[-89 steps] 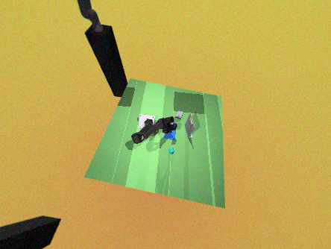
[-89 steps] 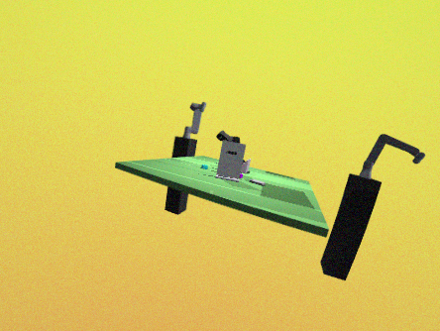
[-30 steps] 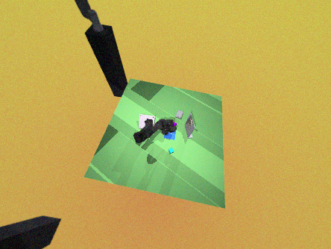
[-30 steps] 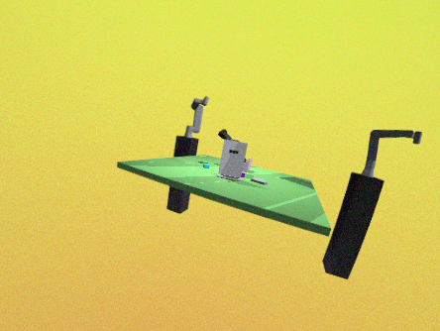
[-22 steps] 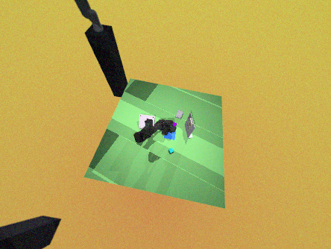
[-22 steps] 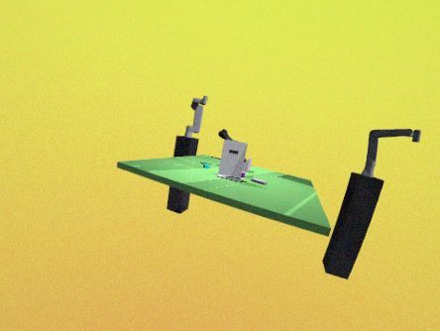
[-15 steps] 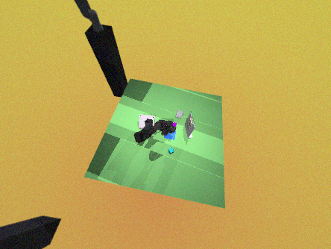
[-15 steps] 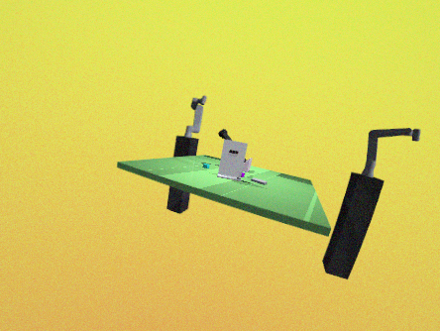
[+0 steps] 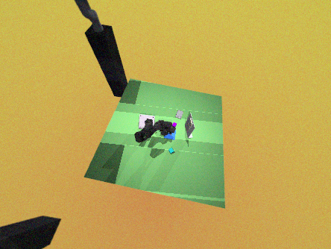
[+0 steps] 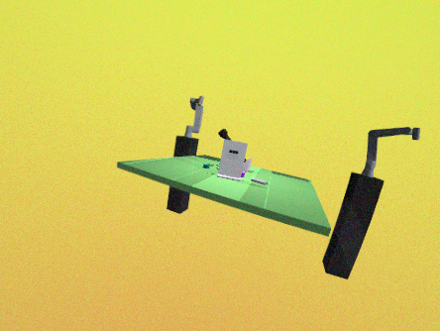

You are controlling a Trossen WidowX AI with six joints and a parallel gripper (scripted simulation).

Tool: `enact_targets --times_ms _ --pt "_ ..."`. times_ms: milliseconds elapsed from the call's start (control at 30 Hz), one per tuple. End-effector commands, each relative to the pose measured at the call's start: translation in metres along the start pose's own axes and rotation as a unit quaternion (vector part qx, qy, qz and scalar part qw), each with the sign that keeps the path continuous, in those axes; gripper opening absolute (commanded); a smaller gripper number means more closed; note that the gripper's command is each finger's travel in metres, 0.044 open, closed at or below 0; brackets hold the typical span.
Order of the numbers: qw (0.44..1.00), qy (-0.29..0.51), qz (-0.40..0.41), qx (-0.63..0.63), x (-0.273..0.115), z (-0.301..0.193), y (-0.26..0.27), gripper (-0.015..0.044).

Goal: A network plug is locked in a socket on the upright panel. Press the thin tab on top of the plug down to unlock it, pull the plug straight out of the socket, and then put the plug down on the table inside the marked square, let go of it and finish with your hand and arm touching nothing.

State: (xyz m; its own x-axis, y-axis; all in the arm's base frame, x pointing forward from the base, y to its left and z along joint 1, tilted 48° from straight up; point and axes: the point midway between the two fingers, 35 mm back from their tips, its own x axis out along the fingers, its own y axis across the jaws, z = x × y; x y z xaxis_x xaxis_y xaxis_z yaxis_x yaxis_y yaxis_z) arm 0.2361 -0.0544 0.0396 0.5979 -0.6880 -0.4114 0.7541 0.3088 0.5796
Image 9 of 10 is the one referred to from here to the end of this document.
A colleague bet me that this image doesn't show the blue flat square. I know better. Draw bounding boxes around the blue flat square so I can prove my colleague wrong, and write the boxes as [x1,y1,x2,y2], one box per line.
[164,131,176,140]

